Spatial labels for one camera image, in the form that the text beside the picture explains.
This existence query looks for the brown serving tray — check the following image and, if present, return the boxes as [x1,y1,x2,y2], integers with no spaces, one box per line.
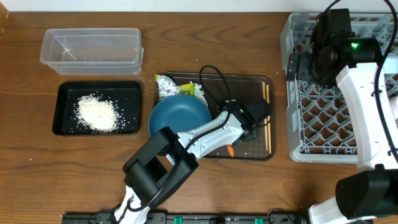
[161,72,277,161]

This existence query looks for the light blue bowl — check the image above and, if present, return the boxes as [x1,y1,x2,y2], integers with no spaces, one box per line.
[383,54,398,74]

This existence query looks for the left black cable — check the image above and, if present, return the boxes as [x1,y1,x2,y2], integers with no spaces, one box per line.
[118,64,237,218]

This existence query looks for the silver foil wrapper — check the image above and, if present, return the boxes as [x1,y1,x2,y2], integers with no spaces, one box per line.
[155,75,177,101]

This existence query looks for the orange carrot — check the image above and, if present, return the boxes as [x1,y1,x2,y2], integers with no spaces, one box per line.
[226,144,234,157]

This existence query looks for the yellow green pandan packet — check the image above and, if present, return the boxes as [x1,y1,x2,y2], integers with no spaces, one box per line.
[175,82,195,96]

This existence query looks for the clear plastic container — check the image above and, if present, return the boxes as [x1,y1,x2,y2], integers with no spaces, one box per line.
[40,28,144,75]

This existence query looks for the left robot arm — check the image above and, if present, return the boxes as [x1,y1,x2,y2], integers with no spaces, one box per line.
[114,101,271,223]

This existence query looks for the grey dishwasher rack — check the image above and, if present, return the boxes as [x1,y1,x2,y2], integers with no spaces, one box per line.
[280,12,397,164]

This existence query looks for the black waste tray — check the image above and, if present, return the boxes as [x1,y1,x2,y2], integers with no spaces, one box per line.
[52,80,141,136]

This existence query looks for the white rice pile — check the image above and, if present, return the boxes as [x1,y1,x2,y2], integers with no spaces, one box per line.
[74,94,126,134]

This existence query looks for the dark blue plate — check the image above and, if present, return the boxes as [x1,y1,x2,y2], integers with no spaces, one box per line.
[148,95,212,137]

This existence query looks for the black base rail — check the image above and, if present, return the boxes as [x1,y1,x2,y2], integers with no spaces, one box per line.
[62,212,308,224]

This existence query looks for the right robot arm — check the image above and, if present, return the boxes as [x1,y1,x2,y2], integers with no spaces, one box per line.
[282,38,397,223]

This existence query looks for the pale pink cup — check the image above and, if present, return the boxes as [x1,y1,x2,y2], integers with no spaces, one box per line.
[389,96,398,121]

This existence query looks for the white tissue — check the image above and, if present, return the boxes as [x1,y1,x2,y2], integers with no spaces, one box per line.
[194,83,208,106]

